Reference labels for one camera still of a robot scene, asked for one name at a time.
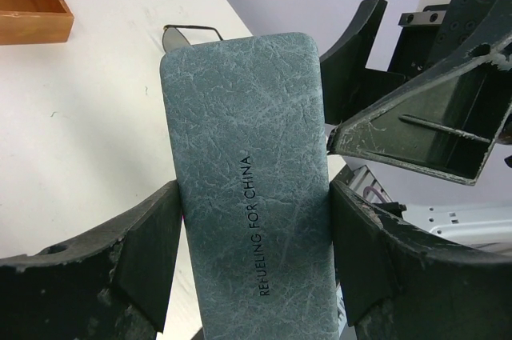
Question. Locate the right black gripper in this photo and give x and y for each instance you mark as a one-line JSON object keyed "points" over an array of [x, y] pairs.
{"points": [[445, 100]]}

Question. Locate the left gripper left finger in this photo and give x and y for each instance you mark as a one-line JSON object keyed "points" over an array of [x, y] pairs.
{"points": [[110, 282]]}

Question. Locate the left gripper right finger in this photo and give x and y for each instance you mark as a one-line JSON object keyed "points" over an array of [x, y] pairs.
{"points": [[400, 282]]}

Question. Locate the blue glasses case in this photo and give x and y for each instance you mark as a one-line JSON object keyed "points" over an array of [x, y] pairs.
{"points": [[246, 126]]}

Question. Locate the thin-frame glasses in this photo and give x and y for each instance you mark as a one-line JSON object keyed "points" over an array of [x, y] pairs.
{"points": [[173, 38]]}

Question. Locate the wooden compartment tray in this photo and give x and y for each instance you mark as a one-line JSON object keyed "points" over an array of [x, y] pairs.
{"points": [[35, 22]]}

